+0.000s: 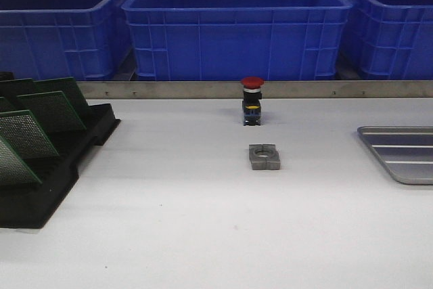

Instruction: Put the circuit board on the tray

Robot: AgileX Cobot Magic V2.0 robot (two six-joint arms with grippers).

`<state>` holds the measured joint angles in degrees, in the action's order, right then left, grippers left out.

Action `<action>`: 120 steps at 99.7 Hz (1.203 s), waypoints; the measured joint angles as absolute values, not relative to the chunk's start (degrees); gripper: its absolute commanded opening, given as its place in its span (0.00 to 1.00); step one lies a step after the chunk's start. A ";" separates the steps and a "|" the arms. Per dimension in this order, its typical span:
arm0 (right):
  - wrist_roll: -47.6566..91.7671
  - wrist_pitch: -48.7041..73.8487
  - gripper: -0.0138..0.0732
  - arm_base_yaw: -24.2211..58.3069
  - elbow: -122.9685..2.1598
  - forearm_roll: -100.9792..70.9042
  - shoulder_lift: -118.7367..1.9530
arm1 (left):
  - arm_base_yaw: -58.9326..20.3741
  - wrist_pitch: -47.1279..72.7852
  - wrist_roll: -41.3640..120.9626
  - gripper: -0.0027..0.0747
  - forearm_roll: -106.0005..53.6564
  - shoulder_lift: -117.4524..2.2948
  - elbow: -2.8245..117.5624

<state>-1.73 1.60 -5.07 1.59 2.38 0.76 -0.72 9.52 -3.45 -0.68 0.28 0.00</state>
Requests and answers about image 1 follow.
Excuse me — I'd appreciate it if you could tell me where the green circuit board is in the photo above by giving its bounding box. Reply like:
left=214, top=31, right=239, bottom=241
left=17, top=91, right=87, bottom=133
left=1, top=138, right=42, bottom=187
left=1, top=110, right=59, bottom=159
left=1, top=79, right=37, bottom=112
left=35, top=77, right=93, bottom=117

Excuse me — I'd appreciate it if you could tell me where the silver metal tray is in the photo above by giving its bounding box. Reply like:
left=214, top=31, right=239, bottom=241
left=357, top=127, right=432, bottom=185

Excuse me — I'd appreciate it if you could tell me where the black slotted board rack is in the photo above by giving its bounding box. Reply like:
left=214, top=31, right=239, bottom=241
left=1, top=104, right=120, bottom=229

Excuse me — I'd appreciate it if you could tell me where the red emergency stop button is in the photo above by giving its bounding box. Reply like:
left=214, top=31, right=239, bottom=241
left=241, top=76, right=264, bottom=126

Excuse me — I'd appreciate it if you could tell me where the grey metal clamp block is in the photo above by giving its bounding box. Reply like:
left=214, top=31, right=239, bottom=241
left=248, top=143, right=281, bottom=171

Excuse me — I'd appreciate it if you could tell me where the centre blue plastic bin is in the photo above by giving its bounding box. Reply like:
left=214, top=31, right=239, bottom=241
left=122, top=0, right=351, bottom=81

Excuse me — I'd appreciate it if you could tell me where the blue plastic bin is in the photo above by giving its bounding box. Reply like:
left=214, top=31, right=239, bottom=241
left=340, top=0, right=432, bottom=80
left=122, top=0, right=351, bottom=81
left=1, top=0, right=132, bottom=81

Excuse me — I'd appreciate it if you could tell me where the left blue plastic bin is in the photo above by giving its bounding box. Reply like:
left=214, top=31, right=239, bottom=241
left=1, top=0, right=132, bottom=81

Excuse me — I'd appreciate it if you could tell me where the right blue plastic bin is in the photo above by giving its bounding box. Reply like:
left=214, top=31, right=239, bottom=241
left=340, top=0, right=432, bottom=80

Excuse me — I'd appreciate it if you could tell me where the metal table edge rail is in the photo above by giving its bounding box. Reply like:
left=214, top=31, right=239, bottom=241
left=78, top=81, right=432, bottom=99

